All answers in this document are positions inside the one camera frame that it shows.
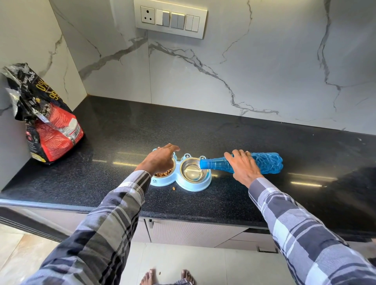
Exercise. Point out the person's right foot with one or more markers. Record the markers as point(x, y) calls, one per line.
point(188, 277)

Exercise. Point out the black and red pet food bag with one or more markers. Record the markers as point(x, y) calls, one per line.
point(55, 135)

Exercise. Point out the steel bowl with water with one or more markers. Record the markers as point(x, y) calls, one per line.
point(192, 173)

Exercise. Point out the beige cabinet drawer front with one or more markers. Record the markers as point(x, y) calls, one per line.
point(243, 242)

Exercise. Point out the person's foot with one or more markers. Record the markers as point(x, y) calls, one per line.
point(188, 277)
point(148, 277)

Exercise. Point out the steel bowl with kibble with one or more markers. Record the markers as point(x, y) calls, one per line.
point(174, 168)

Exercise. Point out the person's right hand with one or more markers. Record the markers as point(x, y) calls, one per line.
point(243, 168)

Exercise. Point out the blue plastic water bottle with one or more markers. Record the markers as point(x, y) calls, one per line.
point(270, 163)

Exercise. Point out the person's left foot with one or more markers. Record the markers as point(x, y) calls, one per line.
point(148, 277)

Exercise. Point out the person's right forearm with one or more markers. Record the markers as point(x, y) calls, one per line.
point(305, 235)

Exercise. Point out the person's left hand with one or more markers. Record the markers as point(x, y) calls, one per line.
point(157, 161)

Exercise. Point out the white wall switch panel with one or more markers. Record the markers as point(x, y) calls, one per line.
point(170, 20)

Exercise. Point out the person's right thumb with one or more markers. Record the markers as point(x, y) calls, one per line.
point(229, 158)

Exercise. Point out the pile of brown kibble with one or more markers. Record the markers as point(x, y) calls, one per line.
point(164, 173)

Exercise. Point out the person's left forearm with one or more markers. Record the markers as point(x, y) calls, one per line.
point(100, 232)

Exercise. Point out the light blue double pet feeder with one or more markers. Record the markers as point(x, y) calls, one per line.
point(191, 186)

